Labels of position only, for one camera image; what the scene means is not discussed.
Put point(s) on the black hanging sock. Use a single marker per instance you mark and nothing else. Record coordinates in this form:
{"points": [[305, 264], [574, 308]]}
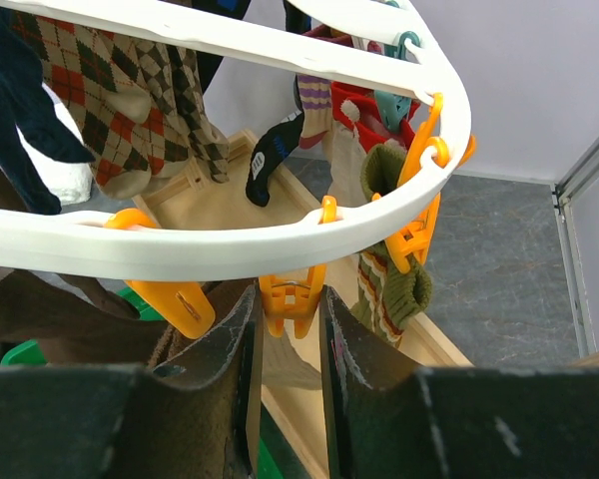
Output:
{"points": [[271, 150]]}

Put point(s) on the argyle brown orange sock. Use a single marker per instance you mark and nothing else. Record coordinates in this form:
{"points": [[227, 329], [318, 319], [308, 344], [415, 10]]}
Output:
{"points": [[137, 103]]}

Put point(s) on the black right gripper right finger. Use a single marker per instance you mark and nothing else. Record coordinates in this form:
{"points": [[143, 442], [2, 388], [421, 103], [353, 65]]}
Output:
{"points": [[387, 416]]}

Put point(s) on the olive striped hanging sock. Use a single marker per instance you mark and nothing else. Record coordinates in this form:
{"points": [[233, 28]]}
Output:
{"points": [[386, 298]]}

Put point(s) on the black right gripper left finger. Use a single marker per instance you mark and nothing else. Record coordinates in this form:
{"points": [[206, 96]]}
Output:
{"points": [[196, 415]]}

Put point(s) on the beige red hanging sock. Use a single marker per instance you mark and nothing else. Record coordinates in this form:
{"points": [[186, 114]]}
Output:
{"points": [[356, 127]]}

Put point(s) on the white oval sock hanger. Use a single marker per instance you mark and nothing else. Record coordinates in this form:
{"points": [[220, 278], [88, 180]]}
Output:
{"points": [[78, 243]]}

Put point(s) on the orange clothes peg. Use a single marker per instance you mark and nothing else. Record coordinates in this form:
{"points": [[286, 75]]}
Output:
{"points": [[182, 304], [293, 299], [442, 143]]}

